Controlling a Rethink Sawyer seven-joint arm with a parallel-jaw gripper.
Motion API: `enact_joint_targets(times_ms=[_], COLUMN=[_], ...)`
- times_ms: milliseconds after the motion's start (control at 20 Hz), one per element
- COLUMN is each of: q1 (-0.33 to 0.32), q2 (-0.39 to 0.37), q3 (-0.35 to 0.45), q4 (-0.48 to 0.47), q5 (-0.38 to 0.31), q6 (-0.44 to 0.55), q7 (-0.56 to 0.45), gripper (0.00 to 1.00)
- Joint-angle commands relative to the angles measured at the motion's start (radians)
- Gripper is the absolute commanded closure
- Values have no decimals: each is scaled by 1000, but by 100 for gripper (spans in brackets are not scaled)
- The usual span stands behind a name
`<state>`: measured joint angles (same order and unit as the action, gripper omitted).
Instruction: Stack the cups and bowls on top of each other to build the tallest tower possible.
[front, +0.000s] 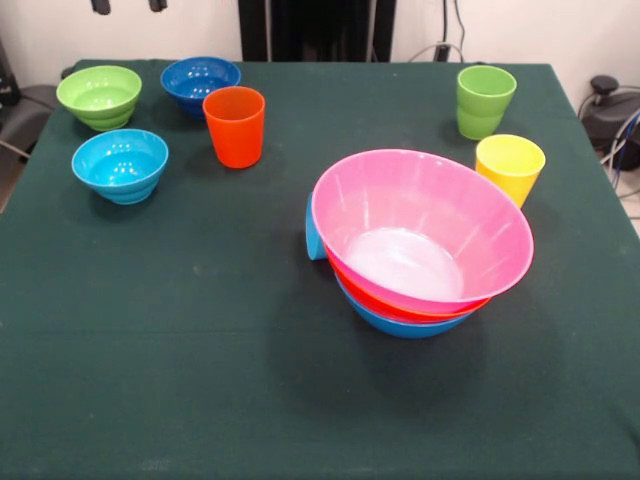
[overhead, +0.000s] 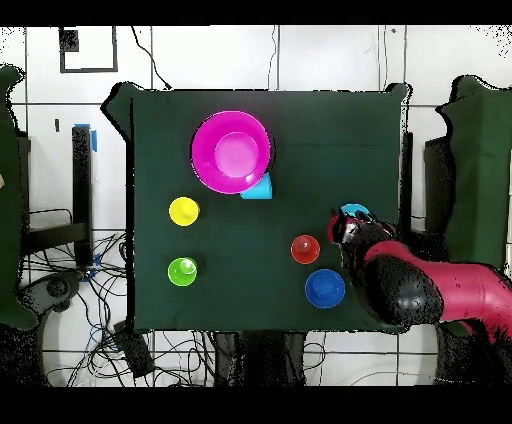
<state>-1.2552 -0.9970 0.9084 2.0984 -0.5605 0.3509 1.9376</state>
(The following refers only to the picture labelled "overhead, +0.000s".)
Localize black square floor frame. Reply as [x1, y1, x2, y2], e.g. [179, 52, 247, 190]
[58, 25, 119, 74]

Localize bundle of floor cables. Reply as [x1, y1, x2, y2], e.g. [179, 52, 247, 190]
[19, 231, 217, 387]

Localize dark blue ribbed bowl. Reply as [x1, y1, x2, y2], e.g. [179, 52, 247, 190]
[304, 268, 346, 310]

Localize thin black floor cable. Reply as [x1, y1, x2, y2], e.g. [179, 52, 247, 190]
[130, 25, 174, 90]

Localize light blue ribbed bowl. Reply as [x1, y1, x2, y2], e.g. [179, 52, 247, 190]
[338, 203, 372, 220]

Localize orange cup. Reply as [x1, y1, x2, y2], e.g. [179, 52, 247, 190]
[290, 234, 321, 265]

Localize yellow cup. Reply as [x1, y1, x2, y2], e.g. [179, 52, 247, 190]
[168, 196, 200, 228]

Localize black bench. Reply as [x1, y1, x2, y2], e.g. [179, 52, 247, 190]
[15, 125, 95, 267]

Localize black box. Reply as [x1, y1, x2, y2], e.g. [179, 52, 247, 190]
[112, 320, 156, 380]

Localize black office chair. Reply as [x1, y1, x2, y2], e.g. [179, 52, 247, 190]
[17, 271, 85, 317]

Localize green cup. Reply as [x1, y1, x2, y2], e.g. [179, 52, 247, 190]
[166, 256, 198, 288]

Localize blue tape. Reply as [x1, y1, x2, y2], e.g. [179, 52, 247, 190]
[73, 122, 98, 153]

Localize dark green tablecloth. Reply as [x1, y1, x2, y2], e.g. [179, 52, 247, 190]
[101, 81, 409, 333]

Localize large pink bowl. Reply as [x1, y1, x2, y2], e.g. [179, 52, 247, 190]
[190, 110, 272, 196]

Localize light blue cup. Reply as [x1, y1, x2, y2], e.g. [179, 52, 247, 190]
[239, 171, 274, 200]

